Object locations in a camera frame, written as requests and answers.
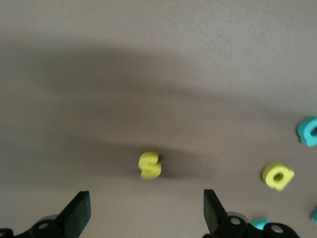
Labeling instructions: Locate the teal foam letter p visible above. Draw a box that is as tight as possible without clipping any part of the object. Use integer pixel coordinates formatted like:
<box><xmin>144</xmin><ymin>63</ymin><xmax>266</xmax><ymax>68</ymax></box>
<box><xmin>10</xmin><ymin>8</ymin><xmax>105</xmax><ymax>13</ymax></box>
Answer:
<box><xmin>296</xmin><ymin>117</ymin><xmax>317</xmax><ymax>147</ymax></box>

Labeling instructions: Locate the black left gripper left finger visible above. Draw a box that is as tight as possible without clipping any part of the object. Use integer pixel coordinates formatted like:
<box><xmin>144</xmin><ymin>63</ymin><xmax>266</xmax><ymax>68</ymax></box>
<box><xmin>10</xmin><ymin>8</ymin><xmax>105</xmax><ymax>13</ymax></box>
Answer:
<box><xmin>29</xmin><ymin>190</ymin><xmax>91</xmax><ymax>238</ymax></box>

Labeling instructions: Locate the yellow foam letter a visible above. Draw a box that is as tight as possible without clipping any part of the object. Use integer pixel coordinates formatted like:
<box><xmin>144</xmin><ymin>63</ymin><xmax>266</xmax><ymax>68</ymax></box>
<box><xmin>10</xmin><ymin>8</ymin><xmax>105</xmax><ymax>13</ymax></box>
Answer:
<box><xmin>262</xmin><ymin>162</ymin><xmax>295</xmax><ymax>191</ymax></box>

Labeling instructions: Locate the teal foam letter c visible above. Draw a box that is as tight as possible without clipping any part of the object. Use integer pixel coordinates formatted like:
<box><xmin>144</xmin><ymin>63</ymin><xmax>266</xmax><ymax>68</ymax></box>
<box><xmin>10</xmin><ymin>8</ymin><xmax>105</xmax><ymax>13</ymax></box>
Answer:
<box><xmin>250</xmin><ymin>217</ymin><xmax>270</xmax><ymax>231</ymax></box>

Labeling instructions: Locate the yellow foam letter s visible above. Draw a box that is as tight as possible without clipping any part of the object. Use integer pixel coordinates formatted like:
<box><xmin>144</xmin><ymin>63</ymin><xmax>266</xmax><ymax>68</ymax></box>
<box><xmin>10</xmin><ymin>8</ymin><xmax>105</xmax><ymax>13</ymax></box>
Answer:
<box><xmin>137</xmin><ymin>151</ymin><xmax>163</xmax><ymax>180</ymax></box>

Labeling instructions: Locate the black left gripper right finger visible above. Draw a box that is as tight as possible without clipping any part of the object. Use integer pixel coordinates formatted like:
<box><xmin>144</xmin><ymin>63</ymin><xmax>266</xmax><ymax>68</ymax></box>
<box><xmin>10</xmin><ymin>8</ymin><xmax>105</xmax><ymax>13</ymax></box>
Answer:
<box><xmin>203</xmin><ymin>189</ymin><xmax>250</xmax><ymax>238</ymax></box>

